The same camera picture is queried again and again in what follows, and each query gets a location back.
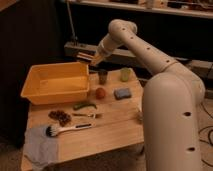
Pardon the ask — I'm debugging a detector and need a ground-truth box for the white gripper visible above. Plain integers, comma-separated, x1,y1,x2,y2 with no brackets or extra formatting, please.
90,46,110,66

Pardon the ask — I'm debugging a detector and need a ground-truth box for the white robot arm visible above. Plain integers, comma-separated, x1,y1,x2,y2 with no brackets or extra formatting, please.
91,19,205,171

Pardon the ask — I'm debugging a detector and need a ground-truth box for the yellow plastic tray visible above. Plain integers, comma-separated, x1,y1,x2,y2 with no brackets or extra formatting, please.
21,62,89,105

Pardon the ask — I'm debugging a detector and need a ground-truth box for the dark cup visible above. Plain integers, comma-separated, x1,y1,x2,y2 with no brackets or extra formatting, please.
98,69,108,85

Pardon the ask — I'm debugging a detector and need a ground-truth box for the metal lamp pole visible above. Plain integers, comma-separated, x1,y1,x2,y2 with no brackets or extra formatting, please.
66,0,78,46

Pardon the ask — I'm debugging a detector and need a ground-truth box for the green cup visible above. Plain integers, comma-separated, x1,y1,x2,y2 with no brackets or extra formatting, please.
120,67,130,82

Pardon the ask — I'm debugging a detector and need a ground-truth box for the grey bench shelf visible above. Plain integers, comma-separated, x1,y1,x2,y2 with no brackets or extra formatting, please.
64,42,213,80

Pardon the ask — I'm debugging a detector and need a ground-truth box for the orange round fruit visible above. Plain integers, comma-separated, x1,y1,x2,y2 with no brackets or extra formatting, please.
95,87,106,99

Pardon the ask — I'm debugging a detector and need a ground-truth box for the blue sponge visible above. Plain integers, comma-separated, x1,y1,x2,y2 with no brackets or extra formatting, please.
114,88,131,100

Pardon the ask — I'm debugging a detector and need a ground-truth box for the green pepper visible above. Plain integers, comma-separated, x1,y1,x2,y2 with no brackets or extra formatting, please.
73,102,97,110

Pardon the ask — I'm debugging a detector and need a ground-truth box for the small metal fork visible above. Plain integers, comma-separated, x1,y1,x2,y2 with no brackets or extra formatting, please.
72,113,102,119

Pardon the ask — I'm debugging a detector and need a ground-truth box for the stack of white plates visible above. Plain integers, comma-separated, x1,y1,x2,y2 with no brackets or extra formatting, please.
137,104,143,121

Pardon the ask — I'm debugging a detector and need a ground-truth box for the brown grape bunch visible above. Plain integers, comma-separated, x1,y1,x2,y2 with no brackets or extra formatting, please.
48,110,71,127

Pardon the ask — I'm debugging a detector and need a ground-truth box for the white dish brush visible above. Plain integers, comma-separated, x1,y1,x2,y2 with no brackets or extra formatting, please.
45,124,92,137

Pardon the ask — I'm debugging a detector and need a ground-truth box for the grey cloth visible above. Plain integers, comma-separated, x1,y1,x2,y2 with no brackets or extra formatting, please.
24,125,58,171

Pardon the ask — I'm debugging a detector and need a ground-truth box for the upper wooden shelf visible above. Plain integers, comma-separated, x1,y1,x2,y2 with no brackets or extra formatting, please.
62,0,213,19

